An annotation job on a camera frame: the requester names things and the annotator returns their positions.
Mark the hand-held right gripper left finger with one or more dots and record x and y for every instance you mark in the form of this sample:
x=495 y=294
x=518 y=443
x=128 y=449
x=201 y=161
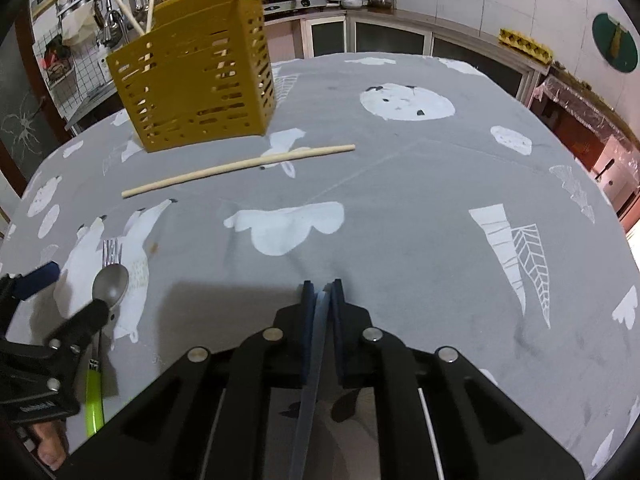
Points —
x=307 y=340

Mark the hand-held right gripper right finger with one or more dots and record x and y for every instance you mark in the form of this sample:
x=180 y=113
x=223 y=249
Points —
x=339 y=340

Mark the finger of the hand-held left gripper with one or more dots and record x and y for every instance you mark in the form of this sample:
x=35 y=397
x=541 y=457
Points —
x=85 y=322
x=40 y=276

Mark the light blue plastic spatula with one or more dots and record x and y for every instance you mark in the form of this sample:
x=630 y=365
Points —
x=309 y=410

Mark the wooden chopstick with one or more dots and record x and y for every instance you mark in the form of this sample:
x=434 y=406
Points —
x=240 y=165
x=149 y=12
x=126 y=14

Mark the yellow slotted utensil holder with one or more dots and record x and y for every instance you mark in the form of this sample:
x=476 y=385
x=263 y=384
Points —
x=200 y=85

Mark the person's left hand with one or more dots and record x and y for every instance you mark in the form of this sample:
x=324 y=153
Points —
x=47 y=442

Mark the brown frosted glass door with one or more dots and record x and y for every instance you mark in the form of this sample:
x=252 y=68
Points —
x=15 y=125

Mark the red hanging bag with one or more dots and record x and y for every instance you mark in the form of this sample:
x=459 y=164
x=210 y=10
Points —
x=55 y=60

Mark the white hanging cloth bag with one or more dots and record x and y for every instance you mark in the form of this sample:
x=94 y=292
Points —
x=76 y=27

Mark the kitchen counter cabinet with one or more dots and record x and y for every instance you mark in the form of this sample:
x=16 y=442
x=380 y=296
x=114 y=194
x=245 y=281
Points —
x=400 y=35

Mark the plastic-covered side cabinet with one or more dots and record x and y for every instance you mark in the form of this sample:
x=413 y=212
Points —
x=585 y=120

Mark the gas stove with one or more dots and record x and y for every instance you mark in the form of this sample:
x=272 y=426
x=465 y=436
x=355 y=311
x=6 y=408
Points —
x=295 y=5

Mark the yellow egg carton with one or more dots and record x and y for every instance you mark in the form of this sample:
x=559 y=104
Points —
x=525 y=46

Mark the green round hanging board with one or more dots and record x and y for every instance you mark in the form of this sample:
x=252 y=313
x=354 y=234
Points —
x=627 y=45

